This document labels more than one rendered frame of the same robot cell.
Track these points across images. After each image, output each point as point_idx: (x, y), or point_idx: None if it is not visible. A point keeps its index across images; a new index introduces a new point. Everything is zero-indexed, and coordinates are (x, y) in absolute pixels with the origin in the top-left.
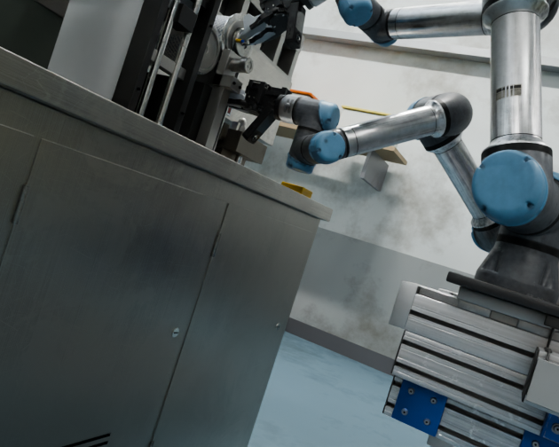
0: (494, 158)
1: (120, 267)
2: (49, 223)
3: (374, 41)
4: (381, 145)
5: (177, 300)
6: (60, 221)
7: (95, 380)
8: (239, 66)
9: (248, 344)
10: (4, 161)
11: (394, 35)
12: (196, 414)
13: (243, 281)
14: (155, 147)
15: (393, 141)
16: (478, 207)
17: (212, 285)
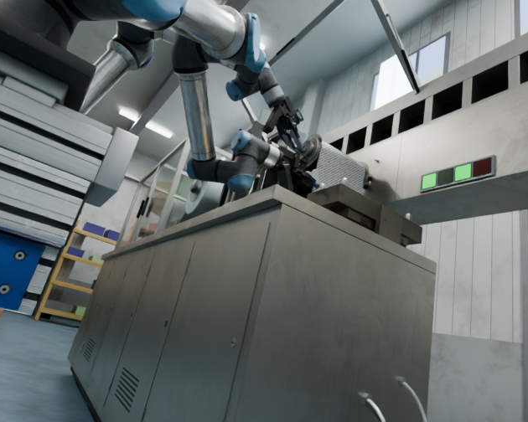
0: None
1: (158, 286)
2: (151, 275)
3: (252, 72)
4: (188, 131)
5: (170, 302)
6: (152, 273)
7: (143, 342)
8: None
9: (202, 354)
10: (150, 260)
11: (230, 68)
12: (164, 409)
13: (201, 288)
14: (166, 235)
15: (186, 120)
16: None
17: (183, 292)
